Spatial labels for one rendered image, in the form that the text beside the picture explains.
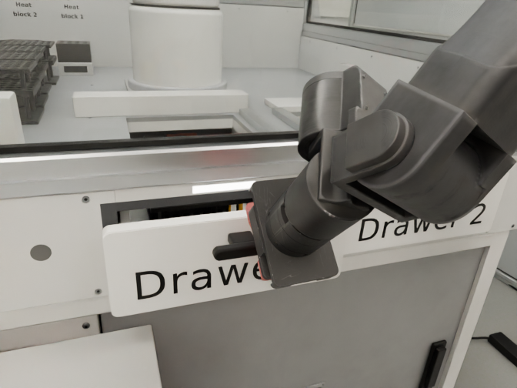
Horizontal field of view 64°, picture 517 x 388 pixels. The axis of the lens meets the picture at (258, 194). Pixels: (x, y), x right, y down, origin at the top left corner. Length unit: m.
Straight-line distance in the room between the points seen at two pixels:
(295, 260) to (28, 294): 0.33
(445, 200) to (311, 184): 0.09
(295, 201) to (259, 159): 0.22
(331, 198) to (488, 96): 0.11
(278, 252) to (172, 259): 0.14
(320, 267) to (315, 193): 0.12
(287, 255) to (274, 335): 0.34
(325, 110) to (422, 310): 0.60
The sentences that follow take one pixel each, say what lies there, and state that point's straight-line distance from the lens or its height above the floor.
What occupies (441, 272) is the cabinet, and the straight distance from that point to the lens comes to 0.83.
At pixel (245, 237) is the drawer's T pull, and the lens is 0.46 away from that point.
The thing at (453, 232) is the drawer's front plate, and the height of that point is 0.83.
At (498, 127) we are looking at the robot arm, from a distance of 0.27.
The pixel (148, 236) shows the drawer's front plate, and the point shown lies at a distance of 0.45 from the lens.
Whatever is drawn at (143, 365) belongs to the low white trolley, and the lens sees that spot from 0.53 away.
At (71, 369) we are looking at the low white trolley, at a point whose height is 0.76.
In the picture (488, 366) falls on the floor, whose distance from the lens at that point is 1.82.
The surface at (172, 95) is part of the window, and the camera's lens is 0.49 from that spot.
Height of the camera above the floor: 1.15
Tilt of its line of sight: 25 degrees down
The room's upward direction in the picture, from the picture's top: 3 degrees clockwise
